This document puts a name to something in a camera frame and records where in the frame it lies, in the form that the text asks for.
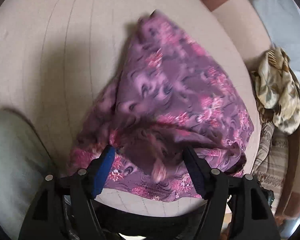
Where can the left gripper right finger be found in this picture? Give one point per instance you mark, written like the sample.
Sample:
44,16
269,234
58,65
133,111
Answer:
251,214

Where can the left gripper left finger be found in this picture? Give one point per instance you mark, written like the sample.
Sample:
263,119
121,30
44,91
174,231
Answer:
61,203

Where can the purple pink floral garment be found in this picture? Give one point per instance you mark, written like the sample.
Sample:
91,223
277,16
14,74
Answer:
170,94

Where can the brown striped quilt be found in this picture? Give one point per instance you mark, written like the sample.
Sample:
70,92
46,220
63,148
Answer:
271,163

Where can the person's legs in jeans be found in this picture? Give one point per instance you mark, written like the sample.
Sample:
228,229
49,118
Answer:
24,164

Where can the cream floral blanket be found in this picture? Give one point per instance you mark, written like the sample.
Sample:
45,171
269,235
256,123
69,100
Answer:
277,91

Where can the grey pillow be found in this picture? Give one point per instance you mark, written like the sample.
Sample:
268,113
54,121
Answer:
281,19

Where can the pink bolster with red end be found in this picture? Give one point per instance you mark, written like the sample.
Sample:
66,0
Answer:
245,28

